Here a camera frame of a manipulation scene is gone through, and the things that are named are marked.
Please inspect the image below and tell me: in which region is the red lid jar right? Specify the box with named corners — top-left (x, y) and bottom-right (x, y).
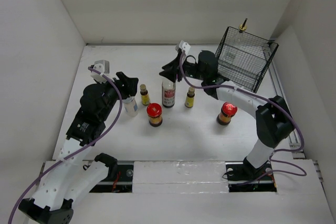
top-left (216, 102), bottom-right (238, 125)

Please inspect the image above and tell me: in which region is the red lid jar left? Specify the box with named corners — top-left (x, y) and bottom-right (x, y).
top-left (146, 103), bottom-right (163, 127)

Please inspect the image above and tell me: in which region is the small yellow bottle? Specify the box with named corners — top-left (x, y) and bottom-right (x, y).
top-left (185, 87), bottom-right (195, 108)
top-left (140, 84), bottom-right (150, 106)

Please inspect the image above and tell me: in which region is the black wire basket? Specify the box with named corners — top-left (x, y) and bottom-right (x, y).
top-left (215, 26), bottom-right (279, 93)

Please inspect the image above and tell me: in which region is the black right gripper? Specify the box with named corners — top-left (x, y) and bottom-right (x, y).
top-left (159, 53), bottom-right (207, 82)

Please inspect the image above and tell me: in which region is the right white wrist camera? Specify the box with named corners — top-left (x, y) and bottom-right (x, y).
top-left (175, 40), bottom-right (191, 56)

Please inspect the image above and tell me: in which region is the white silver lid jar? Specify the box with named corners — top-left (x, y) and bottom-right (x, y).
top-left (122, 97), bottom-right (138, 117)

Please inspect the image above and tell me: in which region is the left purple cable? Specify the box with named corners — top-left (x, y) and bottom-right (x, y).
top-left (7, 67), bottom-right (123, 224)

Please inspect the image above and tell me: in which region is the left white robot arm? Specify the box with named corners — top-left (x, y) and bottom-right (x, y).
top-left (17, 68), bottom-right (139, 223)

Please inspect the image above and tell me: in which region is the red lid jar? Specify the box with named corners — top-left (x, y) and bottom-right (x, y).
top-left (146, 103), bottom-right (163, 127)
top-left (216, 102), bottom-right (238, 125)

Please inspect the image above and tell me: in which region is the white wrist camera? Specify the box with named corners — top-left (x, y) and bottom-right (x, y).
top-left (90, 60), bottom-right (110, 83)
top-left (175, 40), bottom-right (191, 56)

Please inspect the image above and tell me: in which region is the red label vinegar bottle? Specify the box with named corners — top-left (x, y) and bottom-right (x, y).
top-left (162, 79), bottom-right (176, 108)

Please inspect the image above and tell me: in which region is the clear glass oil bottle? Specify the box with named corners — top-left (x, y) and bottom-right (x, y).
top-left (226, 18), bottom-right (248, 64)

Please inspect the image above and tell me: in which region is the black metal base rail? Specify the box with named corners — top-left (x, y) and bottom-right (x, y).
top-left (92, 161), bottom-right (277, 194)

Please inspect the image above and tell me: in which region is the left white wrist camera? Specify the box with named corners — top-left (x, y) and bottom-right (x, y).
top-left (90, 60), bottom-right (110, 83)

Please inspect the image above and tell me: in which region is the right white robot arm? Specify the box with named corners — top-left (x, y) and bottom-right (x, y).
top-left (159, 49), bottom-right (297, 183)

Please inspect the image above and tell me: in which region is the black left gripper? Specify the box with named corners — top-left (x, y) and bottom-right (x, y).
top-left (97, 72), bottom-right (137, 121)

